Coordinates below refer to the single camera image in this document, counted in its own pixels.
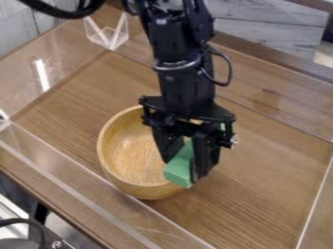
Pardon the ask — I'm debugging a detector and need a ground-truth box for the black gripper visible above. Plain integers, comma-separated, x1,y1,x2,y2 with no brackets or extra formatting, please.
139,96,237,183

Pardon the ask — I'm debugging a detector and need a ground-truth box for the green rectangular block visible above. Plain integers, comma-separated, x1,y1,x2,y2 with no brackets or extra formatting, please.
165,124,237,189

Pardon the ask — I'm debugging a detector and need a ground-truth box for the brown wooden bowl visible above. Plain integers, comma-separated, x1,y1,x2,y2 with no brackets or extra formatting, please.
97,105,185,199

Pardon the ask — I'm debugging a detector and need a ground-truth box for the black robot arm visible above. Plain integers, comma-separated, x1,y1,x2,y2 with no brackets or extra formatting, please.
134,0,236,188

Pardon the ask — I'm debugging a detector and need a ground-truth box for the black metal table leg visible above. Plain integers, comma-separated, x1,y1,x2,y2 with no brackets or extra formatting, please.
28,201,51,225

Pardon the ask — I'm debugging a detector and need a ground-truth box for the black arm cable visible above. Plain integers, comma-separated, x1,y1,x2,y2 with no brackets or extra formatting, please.
200,43,234,88

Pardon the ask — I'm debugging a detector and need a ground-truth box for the clear acrylic corner bracket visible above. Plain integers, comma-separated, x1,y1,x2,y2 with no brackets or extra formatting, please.
83,13,129,51

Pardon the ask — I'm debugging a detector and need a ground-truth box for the black cable under table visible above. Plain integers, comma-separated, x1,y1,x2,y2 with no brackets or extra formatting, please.
0,217,47,249

